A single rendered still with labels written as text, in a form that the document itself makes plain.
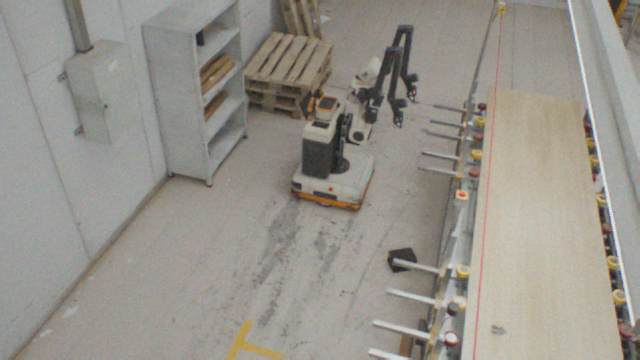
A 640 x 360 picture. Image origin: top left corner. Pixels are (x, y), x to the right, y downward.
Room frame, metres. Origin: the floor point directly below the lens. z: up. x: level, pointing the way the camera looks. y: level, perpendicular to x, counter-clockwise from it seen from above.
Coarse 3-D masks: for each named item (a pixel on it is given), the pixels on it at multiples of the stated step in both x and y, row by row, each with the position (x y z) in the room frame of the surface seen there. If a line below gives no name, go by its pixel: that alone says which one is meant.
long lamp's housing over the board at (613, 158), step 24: (576, 0) 2.56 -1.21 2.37; (576, 24) 2.31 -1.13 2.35; (600, 72) 1.77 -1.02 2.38; (600, 96) 1.60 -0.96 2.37; (600, 120) 1.47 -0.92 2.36; (600, 144) 1.35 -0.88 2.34; (624, 168) 1.18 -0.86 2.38; (624, 192) 1.08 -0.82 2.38; (624, 216) 1.00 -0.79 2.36; (624, 240) 0.92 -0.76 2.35; (624, 264) 0.85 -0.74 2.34
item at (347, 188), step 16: (352, 160) 3.92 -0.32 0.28; (368, 160) 3.94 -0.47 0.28; (304, 176) 3.64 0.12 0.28; (336, 176) 3.67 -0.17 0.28; (352, 176) 3.68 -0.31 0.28; (368, 176) 3.72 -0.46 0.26; (304, 192) 3.60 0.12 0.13; (320, 192) 3.55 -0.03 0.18; (336, 192) 3.51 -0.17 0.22; (352, 192) 3.48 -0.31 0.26; (352, 208) 3.47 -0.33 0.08
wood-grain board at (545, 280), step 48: (528, 96) 4.22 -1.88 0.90; (528, 144) 3.44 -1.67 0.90; (576, 144) 3.48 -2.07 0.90; (480, 192) 2.81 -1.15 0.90; (528, 192) 2.84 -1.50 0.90; (576, 192) 2.87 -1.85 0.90; (480, 240) 2.34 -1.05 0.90; (528, 240) 2.36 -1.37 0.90; (576, 240) 2.38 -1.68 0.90; (528, 288) 1.97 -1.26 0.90; (576, 288) 1.99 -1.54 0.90; (480, 336) 1.62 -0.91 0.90; (528, 336) 1.64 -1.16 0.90; (576, 336) 1.66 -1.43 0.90
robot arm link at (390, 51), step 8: (392, 48) 3.53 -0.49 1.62; (400, 48) 3.51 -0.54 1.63; (384, 56) 3.52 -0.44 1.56; (392, 56) 3.49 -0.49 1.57; (384, 64) 3.51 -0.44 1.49; (384, 72) 3.51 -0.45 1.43; (376, 80) 3.52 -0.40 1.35; (384, 80) 3.54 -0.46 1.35; (376, 88) 3.50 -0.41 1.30; (376, 96) 3.49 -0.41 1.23
